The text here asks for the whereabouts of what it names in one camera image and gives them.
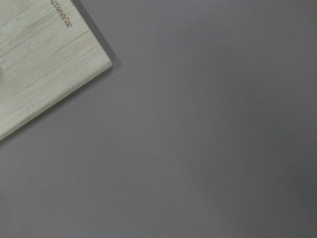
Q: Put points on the wooden cutting board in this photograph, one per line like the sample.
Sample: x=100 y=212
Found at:
x=47 y=51

